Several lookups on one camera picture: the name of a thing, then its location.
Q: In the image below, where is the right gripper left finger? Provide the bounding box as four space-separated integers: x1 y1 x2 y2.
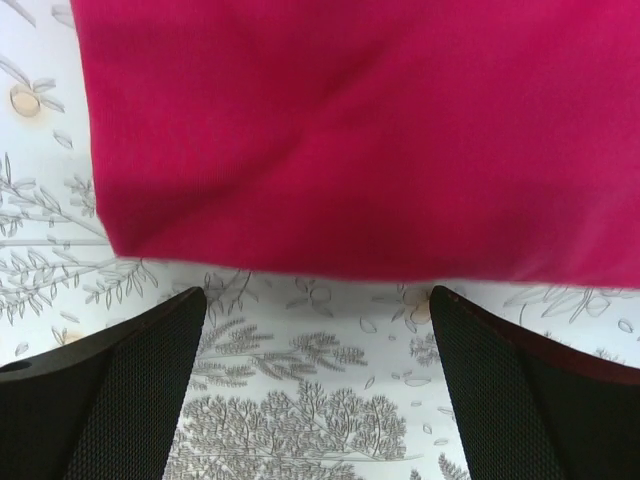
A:
1 287 207 480

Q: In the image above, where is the magenta t shirt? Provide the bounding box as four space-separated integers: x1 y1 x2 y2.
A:
71 1 639 288

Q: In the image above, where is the floral table mat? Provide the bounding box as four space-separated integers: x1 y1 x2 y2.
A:
1 1 639 479

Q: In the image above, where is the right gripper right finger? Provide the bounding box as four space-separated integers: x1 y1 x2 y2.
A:
429 286 639 479

